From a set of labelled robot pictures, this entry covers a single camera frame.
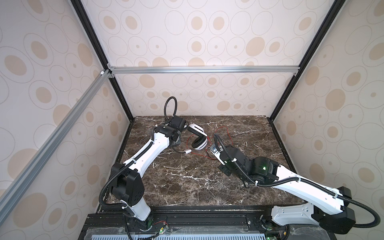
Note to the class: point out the horizontal aluminium rail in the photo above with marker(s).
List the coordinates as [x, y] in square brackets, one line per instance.
[201, 70]

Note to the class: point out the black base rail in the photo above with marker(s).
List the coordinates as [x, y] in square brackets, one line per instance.
[196, 223]

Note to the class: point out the white black red headphones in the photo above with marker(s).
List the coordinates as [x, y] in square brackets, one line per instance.
[200, 142]

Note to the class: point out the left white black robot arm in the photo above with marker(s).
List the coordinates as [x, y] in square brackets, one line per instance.
[125, 188]

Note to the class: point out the left black frame post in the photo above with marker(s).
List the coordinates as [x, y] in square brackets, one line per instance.
[96, 44]

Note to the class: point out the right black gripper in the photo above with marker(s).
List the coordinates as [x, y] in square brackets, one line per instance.
[221, 167]

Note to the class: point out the left diagonal aluminium rail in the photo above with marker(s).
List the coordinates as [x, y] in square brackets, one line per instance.
[21, 184]

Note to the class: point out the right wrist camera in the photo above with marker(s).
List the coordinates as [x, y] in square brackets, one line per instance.
[214, 150]

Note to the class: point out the right black frame post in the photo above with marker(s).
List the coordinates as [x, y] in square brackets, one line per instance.
[325, 26]

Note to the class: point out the black frame post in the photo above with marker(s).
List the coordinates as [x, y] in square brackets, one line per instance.
[96, 44]
[325, 26]

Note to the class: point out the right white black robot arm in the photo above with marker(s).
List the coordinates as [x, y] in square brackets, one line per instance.
[332, 209]

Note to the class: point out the mint green headphones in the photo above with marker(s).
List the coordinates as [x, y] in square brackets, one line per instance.
[173, 144]

